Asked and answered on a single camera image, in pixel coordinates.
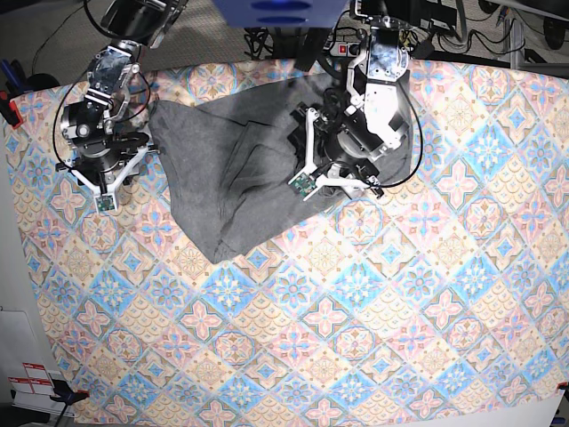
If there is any white labelled box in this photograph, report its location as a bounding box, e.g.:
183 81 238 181
1 310 52 413

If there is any grey T-shirt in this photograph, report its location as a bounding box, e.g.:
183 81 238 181
147 70 413 266

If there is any patterned tablecloth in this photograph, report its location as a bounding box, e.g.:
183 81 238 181
1 61 568 426

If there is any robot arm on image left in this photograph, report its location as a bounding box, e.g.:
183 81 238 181
56 1 187 213

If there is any orange clamp upper left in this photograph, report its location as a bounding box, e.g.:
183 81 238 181
0 91 23 129

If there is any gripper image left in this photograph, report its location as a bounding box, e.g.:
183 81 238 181
56 131 158 213

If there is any black centre post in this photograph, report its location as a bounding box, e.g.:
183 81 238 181
294 28 331 72

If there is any blue clamp lower left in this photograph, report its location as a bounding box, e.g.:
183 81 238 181
50 380 90 406

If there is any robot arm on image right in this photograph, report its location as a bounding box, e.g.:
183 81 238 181
288 1 421 200

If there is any white power strip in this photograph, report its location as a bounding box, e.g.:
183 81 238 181
325 41 368 59

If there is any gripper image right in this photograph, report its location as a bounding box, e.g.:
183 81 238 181
287 106 383 201

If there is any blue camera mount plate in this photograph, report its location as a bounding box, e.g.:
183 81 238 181
213 0 348 28

